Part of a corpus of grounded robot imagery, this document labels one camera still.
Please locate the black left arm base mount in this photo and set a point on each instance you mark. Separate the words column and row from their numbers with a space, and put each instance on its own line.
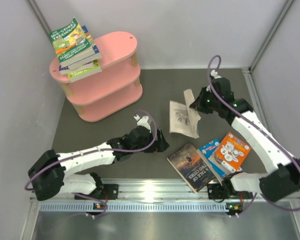
column 107, row 191

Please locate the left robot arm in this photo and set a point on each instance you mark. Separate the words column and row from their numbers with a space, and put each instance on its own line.
column 60, row 173

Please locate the pink three-tier shelf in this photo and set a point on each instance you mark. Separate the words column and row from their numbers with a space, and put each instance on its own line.
column 117, row 86

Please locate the blue 91-Storey Treehouse book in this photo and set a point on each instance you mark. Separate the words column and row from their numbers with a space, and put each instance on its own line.
column 96, row 51

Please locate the light blue maze activity book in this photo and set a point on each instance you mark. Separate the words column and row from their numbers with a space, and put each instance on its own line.
column 183, row 119

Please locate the purple 52-Storey Treehouse book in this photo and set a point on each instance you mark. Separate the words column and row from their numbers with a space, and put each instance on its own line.
column 67, row 70

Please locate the dark Tale of Two Cities book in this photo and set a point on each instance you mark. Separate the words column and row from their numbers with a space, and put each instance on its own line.
column 191, row 167

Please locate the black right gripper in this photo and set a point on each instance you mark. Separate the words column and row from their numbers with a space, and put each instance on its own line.
column 199, row 105

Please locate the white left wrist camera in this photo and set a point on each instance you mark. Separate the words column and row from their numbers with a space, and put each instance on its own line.
column 143, row 121

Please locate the blue cartoon paperback book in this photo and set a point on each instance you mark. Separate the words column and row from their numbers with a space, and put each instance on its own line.
column 206, row 153

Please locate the green 104-Storey Treehouse book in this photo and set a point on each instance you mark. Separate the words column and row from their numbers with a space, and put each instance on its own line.
column 71, row 43

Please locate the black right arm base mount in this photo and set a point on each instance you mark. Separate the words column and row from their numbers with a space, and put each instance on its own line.
column 217, row 193

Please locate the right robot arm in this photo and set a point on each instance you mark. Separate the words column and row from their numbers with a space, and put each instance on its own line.
column 282, row 176

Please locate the lime 65-Storey Treehouse book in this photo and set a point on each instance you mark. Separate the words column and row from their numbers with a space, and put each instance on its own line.
column 78, row 75

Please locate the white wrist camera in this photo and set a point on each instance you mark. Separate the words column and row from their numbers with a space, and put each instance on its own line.
column 143, row 121
column 214, row 75

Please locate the orange paperback book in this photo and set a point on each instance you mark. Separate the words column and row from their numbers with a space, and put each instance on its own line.
column 230, row 153

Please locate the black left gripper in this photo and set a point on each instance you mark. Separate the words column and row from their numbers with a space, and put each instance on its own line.
column 162, row 145

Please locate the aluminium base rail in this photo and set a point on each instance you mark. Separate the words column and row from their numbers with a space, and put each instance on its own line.
column 143, row 195

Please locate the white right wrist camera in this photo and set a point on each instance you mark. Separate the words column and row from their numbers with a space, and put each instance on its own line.
column 214, row 75

